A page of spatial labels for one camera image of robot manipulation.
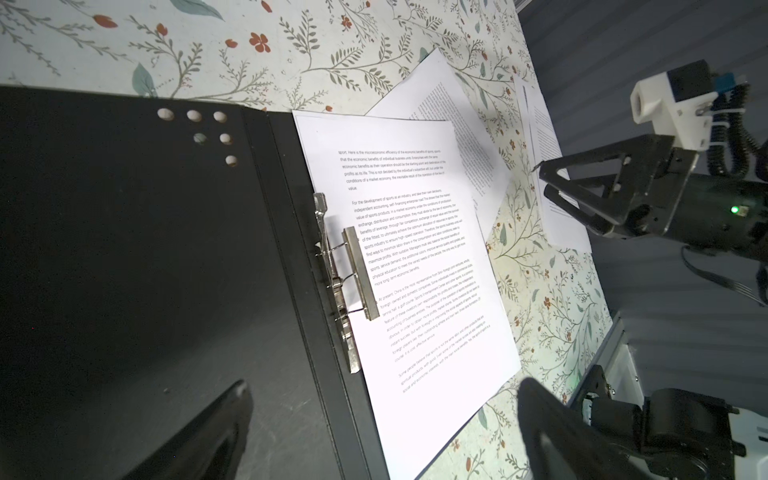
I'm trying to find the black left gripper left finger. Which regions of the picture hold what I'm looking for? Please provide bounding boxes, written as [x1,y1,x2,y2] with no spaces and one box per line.
[126,380,253,479]

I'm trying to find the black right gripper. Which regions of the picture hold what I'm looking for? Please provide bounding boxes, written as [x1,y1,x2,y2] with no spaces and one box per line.
[544,134,767,261]

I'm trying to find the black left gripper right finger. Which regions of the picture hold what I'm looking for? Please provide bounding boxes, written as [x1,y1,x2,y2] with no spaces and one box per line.
[517,378,647,480]

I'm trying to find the white printed sheet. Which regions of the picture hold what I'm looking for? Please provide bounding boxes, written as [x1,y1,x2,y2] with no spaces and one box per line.
[293,112,521,479]
[514,75,592,254]
[367,49,511,239]

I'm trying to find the orange folder black inside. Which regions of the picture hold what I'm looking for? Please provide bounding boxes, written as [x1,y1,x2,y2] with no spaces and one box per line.
[1,87,387,479]

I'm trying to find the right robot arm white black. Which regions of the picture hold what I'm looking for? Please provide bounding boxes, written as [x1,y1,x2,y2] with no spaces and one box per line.
[538,134,767,479]

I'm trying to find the floral table mat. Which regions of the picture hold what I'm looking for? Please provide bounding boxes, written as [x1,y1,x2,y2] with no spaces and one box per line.
[1,1,611,479]

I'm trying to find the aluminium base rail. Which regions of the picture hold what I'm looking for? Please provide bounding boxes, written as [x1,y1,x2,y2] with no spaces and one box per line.
[566,311,645,408]

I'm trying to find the black corrugated cable right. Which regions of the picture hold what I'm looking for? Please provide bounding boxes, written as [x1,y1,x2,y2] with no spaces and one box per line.
[704,71,768,181]

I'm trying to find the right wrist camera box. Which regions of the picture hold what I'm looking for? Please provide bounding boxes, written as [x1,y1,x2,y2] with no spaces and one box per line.
[630,60,719,152]

